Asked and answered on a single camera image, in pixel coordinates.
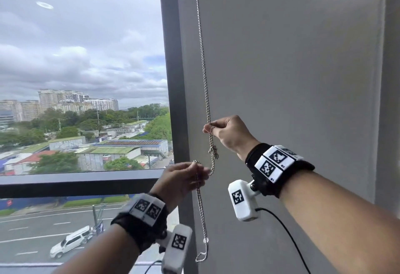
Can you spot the person's right fingers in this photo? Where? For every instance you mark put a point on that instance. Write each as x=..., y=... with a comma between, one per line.
x=217, y=125

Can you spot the person's left forearm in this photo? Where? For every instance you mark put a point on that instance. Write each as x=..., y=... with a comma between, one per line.
x=103, y=252

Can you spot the person's left fingers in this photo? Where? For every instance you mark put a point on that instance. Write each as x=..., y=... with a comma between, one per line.
x=200, y=173

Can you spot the grey street pole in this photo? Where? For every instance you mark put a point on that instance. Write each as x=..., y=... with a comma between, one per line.
x=95, y=217

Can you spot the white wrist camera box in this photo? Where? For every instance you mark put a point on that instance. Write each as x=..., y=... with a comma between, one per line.
x=243, y=200
x=176, y=248

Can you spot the person's right forearm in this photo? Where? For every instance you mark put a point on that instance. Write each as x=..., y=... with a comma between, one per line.
x=337, y=220

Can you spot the high-rise buildings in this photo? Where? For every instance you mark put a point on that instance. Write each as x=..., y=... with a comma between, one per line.
x=62, y=102

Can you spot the green-roofed warehouse building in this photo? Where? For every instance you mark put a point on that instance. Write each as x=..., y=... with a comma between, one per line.
x=106, y=156

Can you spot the white car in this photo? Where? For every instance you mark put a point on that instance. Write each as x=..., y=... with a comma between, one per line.
x=70, y=242

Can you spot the person's right hand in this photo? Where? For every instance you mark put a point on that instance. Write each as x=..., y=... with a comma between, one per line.
x=232, y=134

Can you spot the dark window frame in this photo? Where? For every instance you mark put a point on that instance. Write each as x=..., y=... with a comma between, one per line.
x=176, y=80

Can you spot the person's left hand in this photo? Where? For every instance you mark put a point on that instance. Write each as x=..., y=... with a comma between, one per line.
x=175, y=180

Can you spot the grey roller blind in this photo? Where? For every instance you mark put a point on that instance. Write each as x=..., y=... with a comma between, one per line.
x=287, y=64

